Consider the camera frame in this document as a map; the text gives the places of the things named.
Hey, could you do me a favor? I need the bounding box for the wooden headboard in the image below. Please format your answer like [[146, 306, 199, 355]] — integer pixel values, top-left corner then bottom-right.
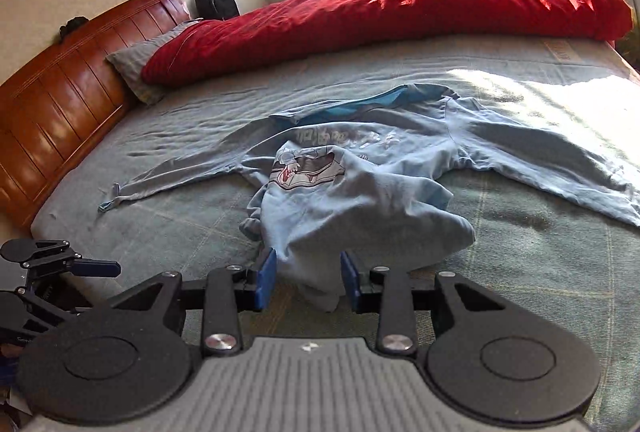
[[0, 0, 191, 228]]

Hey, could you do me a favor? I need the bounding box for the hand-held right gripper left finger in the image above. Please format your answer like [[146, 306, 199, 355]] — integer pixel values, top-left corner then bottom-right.
[[107, 247, 278, 358]]

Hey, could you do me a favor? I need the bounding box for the red duvet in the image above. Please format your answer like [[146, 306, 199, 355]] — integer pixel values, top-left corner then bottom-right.
[[141, 0, 633, 87]]

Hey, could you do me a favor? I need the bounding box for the grey pillow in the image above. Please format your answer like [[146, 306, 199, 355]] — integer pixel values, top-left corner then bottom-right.
[[106, 19, 203, 105]]

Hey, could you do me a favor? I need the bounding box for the black backpack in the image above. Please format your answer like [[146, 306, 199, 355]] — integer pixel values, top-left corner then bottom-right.
[[195, 0, 240, 22]]

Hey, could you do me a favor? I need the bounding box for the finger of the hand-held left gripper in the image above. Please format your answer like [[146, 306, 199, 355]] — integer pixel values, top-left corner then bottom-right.
[[22, 239, 121, 279], [17, 290, 97, 327]]

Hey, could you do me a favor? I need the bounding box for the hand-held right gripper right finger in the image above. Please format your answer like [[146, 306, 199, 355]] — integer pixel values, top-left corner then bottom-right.
[[340, 251, 516, 356]]

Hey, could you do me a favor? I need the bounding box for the small dark object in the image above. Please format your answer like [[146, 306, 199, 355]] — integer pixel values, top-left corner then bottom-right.
[[59, 16, 88, 40]]

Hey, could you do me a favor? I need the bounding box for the light blue cartoon print shirt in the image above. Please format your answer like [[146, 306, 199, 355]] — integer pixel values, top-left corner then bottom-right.
[[97, 83, 640, 313]]

